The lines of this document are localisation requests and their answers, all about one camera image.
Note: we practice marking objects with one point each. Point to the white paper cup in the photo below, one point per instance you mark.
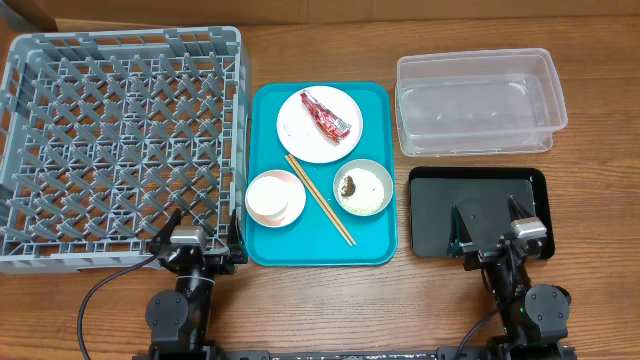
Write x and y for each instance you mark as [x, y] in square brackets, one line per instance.
[267, 197]

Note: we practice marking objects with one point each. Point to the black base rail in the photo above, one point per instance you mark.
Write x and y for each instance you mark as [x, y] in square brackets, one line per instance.
[442, 353]

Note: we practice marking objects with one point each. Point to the cardboard backdrop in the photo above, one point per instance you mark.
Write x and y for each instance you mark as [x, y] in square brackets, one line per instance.
[43, 14]

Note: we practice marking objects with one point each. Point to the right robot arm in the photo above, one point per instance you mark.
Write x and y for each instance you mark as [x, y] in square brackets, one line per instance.
[534, 318]

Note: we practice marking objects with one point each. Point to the black waste tray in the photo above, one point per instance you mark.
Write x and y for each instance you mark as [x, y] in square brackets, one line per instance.
[481, 194]

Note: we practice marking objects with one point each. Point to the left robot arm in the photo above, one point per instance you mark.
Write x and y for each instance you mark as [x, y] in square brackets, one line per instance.
[178, 318]

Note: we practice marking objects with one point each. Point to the pink bowl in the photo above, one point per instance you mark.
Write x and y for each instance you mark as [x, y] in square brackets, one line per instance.
[296, 200]

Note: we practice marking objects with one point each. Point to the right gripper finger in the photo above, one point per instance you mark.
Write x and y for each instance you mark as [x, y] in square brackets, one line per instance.
[459, 238]
[517, 211]

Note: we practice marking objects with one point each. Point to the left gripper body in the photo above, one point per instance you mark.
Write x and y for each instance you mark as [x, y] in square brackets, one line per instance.
[220, 265]

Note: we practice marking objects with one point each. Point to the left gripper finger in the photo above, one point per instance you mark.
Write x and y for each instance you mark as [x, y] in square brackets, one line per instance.
[164, 234]
[235, 242]

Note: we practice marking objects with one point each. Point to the grey-green bowl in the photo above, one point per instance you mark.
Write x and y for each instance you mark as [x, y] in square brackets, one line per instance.
[379, 170]

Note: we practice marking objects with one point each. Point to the clear plastic bin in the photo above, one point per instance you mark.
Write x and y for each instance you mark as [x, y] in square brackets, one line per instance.
[484, 102]

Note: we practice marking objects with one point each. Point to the white rice pile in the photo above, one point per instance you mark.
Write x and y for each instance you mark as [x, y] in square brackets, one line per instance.
[368, 195]

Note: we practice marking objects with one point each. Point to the white round plate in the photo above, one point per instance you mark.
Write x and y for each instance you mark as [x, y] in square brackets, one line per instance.
[301, 136]

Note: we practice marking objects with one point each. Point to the red snack wrapper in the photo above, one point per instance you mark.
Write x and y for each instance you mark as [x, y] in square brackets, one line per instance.
[332, 126]

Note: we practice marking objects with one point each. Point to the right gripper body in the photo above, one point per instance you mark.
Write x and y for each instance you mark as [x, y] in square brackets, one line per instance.
[489, 251]

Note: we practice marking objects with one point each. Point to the grey plastic dishwasher rack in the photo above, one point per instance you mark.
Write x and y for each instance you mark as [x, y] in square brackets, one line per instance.
[105, 135]

